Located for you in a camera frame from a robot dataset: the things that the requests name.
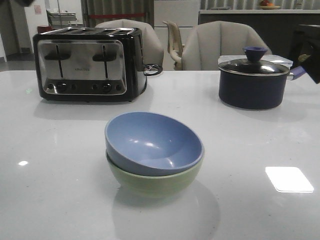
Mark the blue bowl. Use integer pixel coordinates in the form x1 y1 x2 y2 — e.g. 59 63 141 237
104 111 204 177

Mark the green bowl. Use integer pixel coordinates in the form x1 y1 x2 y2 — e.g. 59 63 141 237
105 153 203 199

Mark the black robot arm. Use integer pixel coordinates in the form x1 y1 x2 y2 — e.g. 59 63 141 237
288 24 320 84

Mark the beige armchair left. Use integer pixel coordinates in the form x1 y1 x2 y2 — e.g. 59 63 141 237
95 19 164 67

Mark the beige armchair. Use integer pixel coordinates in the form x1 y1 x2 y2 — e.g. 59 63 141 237
95 19 164 67
181 20 272 71

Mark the cream plastic chair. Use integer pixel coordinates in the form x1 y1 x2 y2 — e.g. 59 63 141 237
163 20 184 71

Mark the beige armchair right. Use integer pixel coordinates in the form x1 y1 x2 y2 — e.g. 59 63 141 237
181 20 272 71

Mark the dark blue saucepan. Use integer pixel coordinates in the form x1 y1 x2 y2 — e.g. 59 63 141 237
218 69 305 110

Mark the black and chrome toaster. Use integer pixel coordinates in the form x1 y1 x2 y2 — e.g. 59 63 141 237
33 27 147 102

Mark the glass pot lid blue knob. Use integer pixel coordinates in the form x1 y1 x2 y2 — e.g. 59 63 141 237
218 46 289 77

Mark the white cabinet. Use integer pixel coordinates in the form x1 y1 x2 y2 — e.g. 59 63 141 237
153 0 200 49

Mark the metal rack cart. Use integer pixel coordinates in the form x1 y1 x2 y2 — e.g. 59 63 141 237
46 9 77 26

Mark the red bin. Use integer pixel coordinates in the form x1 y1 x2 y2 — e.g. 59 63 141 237
37 25 52 34

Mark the fruit bowl on counter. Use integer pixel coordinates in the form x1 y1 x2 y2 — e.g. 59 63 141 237
258 0 280 10

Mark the black toaster power cord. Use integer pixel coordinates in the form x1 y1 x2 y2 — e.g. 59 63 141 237
143 64 163 77

